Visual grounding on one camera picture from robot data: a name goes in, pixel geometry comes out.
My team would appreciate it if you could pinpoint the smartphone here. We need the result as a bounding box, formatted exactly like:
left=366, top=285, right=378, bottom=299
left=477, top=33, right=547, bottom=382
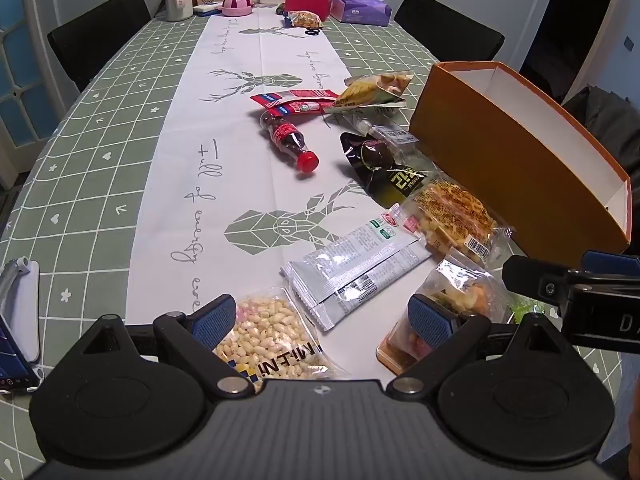
left=0, top=310, right=37, bottom=396

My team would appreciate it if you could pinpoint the blue glass panel door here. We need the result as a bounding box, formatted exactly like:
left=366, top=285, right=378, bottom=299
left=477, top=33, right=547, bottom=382
left=0, top=0, right=66, bottom=191

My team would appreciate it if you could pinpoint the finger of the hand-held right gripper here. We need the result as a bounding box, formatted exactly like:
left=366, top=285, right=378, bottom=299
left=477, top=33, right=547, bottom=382
left=582, top=250, right=640, bottom=281
left=502, top=255, right=583, bottom=306

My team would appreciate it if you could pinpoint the orange cardboard box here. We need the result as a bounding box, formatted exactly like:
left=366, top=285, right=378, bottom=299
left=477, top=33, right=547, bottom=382
left=409, top=61, right=633, bottom=256

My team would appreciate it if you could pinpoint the light green packet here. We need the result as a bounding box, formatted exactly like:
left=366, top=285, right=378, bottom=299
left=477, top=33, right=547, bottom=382
left=512, top=297, right=548, bottom=327

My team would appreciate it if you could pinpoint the green checked tablecloth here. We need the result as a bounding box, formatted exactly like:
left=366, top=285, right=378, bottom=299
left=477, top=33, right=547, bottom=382
left=0, top=7, right=633, bottom=411

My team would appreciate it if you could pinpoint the purple tissue pack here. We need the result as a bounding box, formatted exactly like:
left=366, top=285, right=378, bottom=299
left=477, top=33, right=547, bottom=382
left=330, top=0, right=393, bottom=27

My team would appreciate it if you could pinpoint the small cola bottle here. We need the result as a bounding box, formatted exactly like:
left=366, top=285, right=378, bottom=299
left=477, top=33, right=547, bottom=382
left=259, top=110, right=320, bottom=177

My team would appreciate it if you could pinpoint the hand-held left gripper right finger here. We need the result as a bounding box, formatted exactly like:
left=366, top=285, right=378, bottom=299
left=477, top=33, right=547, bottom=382
left=386, top=294, right=563, bottom=396

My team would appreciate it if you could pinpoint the dark jacket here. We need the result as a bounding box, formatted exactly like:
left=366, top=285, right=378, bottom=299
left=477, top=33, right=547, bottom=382
left=562, top=85, right=640, bottom=173

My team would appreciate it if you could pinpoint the black chair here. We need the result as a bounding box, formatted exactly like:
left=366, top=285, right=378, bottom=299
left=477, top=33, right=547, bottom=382
left=47, top=0, right=152, bottom=93
left=394, top=0, right=506, bottom=66

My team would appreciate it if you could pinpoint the clear bag of mixed snacks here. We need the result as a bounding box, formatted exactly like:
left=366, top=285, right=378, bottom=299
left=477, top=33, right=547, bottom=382
left=376, top=255, right=516, bottom=376

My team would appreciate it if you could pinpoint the potato sticks bag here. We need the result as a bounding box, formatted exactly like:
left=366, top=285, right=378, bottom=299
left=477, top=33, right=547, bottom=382
left=324, top=72, right=413, bottom=115

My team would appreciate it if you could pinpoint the clear plastic snack packet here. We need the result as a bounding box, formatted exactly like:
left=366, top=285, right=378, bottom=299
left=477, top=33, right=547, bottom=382
left=345, top=112, right=419, bottom=147

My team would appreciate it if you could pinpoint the nut snack bag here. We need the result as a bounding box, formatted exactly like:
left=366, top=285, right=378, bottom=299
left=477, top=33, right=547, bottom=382
left=287, top=10, right=323, bottom=29

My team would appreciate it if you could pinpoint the grey snack packet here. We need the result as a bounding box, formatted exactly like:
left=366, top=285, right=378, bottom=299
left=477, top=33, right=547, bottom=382
left=292, top=242, right=434, bottom=332
left=280, top=203, right=421, bottom=291

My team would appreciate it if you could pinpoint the crispy pastry snack bag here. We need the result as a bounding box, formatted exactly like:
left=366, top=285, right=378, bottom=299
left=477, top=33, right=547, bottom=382
left=402, top=175, right=516, bottom=268

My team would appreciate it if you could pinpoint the clear bag of coated peanuts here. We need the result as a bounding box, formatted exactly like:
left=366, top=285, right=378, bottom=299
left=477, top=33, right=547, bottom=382
left=212, top=287, right=351, bottom=393

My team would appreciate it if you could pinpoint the black chocolate pouch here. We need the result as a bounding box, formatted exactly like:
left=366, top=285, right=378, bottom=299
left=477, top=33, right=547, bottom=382
left=340, top=131, right=432, bottom=208

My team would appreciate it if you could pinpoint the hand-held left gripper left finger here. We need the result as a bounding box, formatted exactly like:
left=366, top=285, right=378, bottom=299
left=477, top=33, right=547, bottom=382
left=80, top=295, right=256, bottom=401

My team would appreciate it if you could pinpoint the red snack packet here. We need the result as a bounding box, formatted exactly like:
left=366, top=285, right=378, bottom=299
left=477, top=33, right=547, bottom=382
left=262, top=101, right=326, bottom=117
left=250, top=88, right=341, bottom=109

